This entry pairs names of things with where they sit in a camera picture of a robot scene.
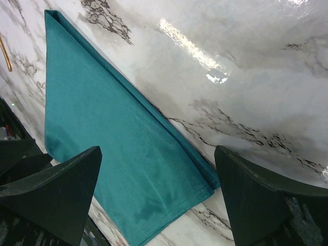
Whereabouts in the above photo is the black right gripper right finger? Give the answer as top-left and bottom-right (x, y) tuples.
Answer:
(214, 146), (327, 246)

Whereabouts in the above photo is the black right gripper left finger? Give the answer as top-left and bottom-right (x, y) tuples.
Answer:
(1, 146), (102, 245)

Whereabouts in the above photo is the teal cloth napkin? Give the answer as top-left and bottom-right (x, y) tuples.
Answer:
(44, 10), (219, 245)

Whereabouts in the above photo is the gold spoon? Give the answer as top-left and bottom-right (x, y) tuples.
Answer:
(0, 37), (12, 72)

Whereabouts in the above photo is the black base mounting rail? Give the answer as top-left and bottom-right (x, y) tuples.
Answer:
(1, 97), (110, 245)

